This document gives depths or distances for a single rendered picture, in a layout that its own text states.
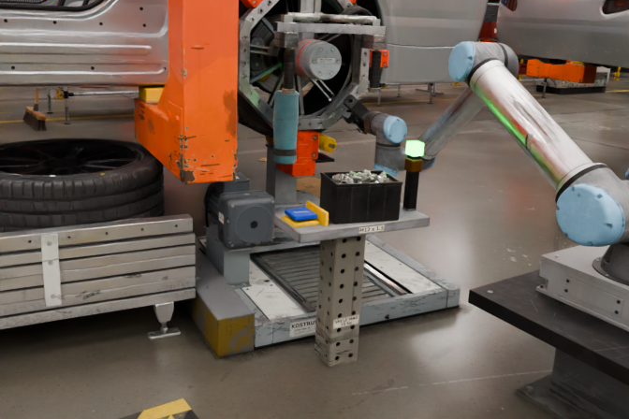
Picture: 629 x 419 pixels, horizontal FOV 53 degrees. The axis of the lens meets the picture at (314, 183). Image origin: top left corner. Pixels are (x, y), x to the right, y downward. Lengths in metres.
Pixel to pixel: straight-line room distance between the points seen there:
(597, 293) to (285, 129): 1.15
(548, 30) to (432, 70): 1.90
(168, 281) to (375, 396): 0.72
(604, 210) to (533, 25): 3.26
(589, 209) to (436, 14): 1.45
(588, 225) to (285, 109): 1.12
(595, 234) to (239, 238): 1.12
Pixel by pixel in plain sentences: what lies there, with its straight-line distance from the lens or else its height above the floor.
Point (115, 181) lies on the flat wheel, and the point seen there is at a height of 0.49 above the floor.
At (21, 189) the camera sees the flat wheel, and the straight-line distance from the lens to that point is 2.02.
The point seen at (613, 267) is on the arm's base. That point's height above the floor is 0.43.
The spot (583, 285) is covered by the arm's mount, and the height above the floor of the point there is 0.37.
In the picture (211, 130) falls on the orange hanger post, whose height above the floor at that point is 0.68.
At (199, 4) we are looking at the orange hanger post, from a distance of 1.80.
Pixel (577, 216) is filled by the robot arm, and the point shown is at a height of 0.58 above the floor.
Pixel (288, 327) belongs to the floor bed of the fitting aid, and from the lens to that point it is 2.04.
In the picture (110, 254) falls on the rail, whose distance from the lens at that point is 1.97.
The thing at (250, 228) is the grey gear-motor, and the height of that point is 0.31.
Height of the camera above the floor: 1.02
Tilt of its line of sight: 15 degrees down
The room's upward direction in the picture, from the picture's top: 3 degrees clockwise
